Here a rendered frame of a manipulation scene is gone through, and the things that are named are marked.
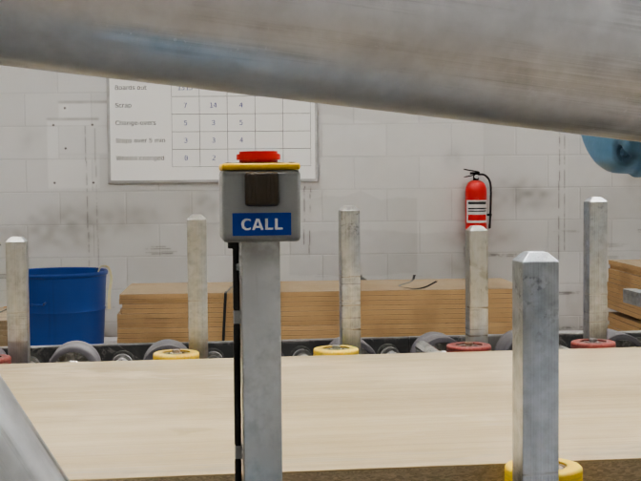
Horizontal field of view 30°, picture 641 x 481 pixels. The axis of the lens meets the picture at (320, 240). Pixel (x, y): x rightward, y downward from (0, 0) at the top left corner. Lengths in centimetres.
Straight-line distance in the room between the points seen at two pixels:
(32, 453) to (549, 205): 798
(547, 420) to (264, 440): 26
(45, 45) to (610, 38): 22
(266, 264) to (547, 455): 32
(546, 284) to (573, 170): 741
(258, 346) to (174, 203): 722
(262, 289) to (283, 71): 64
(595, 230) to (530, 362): 118
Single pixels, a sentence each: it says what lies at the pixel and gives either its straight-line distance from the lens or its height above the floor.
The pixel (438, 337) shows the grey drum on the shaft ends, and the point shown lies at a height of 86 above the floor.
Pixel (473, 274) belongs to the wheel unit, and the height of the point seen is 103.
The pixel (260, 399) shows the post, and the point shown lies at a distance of 110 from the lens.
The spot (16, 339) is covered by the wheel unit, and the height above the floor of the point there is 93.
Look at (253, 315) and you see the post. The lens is 108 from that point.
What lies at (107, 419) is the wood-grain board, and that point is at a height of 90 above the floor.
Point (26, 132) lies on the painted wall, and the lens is 845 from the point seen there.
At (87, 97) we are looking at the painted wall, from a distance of 839.
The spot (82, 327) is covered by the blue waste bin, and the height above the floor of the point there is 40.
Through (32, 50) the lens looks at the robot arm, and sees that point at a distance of 44.
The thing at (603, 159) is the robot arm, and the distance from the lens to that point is 70.
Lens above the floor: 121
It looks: 3 degrees down
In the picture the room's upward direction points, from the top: 1 degrees counter-clockwise
